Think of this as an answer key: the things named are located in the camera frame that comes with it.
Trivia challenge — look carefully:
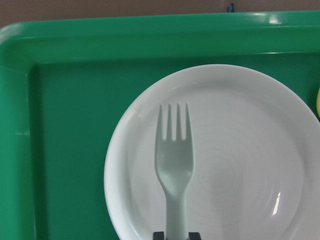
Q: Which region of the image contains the green plastic tray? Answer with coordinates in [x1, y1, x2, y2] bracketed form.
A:
[0, 10, 320, 240]

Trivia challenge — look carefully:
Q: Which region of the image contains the yellow plastic spoon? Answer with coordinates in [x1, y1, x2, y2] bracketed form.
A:
[316, 88, 320, 118]

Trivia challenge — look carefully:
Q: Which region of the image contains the pale green plastic fork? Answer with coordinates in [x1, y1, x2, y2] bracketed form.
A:
[154, 104, 195, 240]

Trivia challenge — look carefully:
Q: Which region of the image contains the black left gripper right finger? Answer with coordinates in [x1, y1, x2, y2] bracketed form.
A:
[188, 232, 201, 240]

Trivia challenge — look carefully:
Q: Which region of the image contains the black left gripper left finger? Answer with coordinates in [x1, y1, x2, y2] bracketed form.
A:
[152, 231, 166, 240]

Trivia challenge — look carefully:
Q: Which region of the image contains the white round plate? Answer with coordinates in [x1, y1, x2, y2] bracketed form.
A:
[104, 64, 320, 240]

